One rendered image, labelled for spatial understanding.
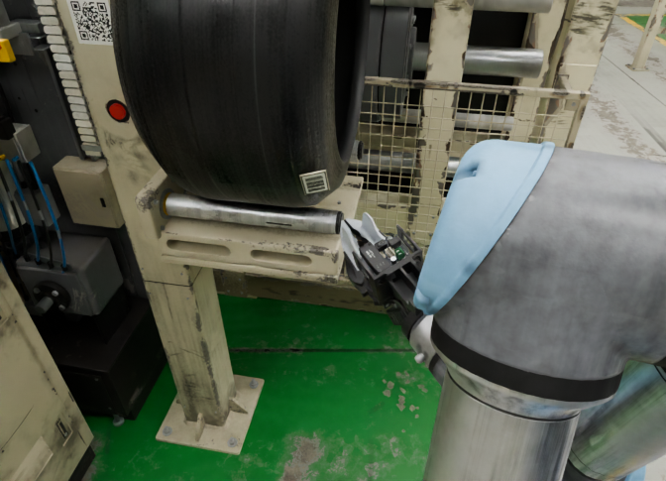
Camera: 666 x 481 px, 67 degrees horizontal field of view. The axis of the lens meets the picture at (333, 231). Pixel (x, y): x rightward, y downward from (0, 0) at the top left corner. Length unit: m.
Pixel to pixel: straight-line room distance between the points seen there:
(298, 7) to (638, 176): 0.47
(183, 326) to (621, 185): 1.20
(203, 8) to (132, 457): 1.38
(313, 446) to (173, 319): 0.61
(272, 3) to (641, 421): 0.57
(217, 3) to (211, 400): 1.19
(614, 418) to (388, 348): 1.43
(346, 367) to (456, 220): 1.58
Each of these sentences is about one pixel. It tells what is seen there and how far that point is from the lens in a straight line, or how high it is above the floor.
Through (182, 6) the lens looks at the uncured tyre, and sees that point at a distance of 0.70.
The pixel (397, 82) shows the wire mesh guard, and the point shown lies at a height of 0.99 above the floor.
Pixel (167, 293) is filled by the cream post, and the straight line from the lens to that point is 1.30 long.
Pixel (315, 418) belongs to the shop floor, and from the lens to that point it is 1.72.
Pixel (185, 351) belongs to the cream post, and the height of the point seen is 0.37.
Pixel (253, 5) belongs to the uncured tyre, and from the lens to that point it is 0.67.
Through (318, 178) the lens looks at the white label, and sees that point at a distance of 0.76.
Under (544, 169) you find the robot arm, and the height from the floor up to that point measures 1.32.
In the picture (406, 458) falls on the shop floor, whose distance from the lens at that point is 1.67.
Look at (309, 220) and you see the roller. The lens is 0.92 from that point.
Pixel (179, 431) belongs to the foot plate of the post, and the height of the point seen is 0.01.
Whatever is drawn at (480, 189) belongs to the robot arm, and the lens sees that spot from 0.28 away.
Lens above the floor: 1.46
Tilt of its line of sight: 38 degrees down
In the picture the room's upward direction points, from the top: straight up
